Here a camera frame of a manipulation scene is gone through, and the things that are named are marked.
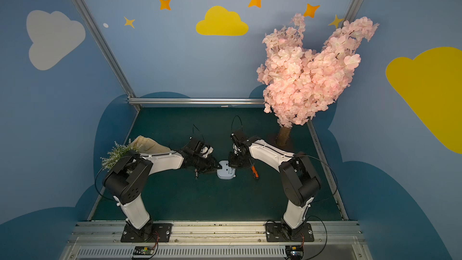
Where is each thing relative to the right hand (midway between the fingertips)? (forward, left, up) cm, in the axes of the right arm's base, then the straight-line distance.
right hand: (232, 164), depth 90 cm
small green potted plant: (-4, +51, +14) cm, 53 cm away
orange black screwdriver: (-3, -12, -4) cm, 13 cm away
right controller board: (-34, -28, -7) cm, 45 cm away
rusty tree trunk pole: (+16, -27, +5) cm, 32 cm away
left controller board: (-38, +34, -6) cm, 51 cm away
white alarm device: (-4, +3, -2) cm, 5 cm away
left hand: (-1, +6, -1) cm, 6 cm away
